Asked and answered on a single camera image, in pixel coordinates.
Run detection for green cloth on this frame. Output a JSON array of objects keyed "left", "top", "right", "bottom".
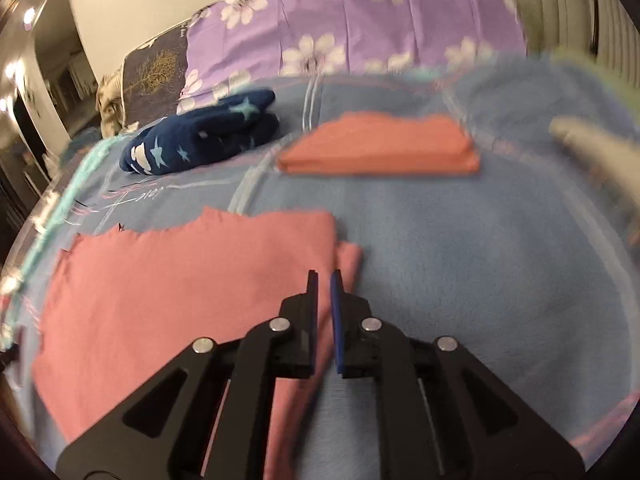
[{"left": 545, "top": 45, "right": 640, "bottom": 111}]

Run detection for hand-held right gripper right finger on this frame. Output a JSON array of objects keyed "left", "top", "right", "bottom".
[{"left": 330, "top": 269, "right": 586, "bottom": 480}]

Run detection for navy star print folded cloth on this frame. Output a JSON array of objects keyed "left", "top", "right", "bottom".
[{"left": 119, "top": 88, "right": 280, "bottom": 177}]

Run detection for white pleated curtain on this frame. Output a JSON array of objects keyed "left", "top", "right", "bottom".
[{"left": 537, "top": 0, "right": 640, "bottom": 86}]

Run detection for purple floral pillow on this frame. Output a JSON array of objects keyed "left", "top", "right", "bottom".
[{"left": 176, "top": 0, "right": 528, "bottom": 113}]

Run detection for beige knitted garment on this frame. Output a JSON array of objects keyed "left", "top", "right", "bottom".
[{"left": 96, "top": 72, "right": 128, "bottom": 138}]

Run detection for pink shirt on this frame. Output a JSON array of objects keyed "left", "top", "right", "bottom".
[{"left": 31, "top": 208, "right": 363, "bottom": 480}]

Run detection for dark tree print cushion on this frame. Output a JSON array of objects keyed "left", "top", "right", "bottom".
[{"left": 122, "top": 22, "right": 193, "bottom": 126}]

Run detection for stack of folded pale clothes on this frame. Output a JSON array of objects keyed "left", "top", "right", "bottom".
[{"left": 547, "top": 116, "right": 640, "bottom": 231}]

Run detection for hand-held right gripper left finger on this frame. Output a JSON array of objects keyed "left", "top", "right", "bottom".
[{"left": 55, "top": 270, "right": 321, "bottom": 480}]

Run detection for folded pink garment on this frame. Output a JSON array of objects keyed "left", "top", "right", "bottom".
[{"left": 276, "top": 112, "right": 481, "bottom": 177}]

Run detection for teal cloth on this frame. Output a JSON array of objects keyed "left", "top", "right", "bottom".
[{"left": 0, "top": 135, "right": 121, "bottom": 351}]

